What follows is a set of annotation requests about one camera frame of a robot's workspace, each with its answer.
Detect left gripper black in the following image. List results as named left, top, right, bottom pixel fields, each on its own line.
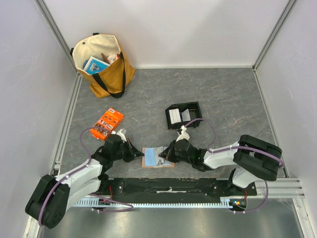
left=112, top=138, right=144, bottom=163

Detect brown leather card holder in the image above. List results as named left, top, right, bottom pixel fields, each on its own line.
left=142, top=146, right=166, bottom=168

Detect black plastic bin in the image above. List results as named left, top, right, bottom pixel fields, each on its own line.
left=165, top=102, right=203, bottom=129

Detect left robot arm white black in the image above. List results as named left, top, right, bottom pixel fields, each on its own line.
left=25, top=134, right=144, bottom=229

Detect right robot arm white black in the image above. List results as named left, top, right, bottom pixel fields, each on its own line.
left=159, top=134, right=284, bottom=195

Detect white card stack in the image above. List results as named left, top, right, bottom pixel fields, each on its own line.
left=169, top=108, right=182, bottom=124

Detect orange product box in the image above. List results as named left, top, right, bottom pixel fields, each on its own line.
left=90, top=108, right=124, bottom=141

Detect mustard canvas tote bag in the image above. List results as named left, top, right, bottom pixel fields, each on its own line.
left=70, top=33, right=135, bottom=98

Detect blue white book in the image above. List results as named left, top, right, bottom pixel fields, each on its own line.
left=83, top=56, right=110, bottom=75

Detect brown item in bag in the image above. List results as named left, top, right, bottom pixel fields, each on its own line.
left=101, top=53, right=109, bottom=64

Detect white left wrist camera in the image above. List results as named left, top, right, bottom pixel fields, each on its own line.
left=111, top=128, right=127, bottom=142

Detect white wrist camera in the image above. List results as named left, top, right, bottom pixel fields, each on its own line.
left=111, top=128, right=127, bottom=142
left=176, top=125, right=190, bottom=142

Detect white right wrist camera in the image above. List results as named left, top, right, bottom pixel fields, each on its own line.
left=176, top=125, right=190, bottom=142

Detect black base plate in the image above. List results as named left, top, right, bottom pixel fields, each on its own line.
left=96, top=178, right=257, bottom=204

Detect slotted cable duct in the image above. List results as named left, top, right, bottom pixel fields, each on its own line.
left=72, top=196, right=246, bottom=209

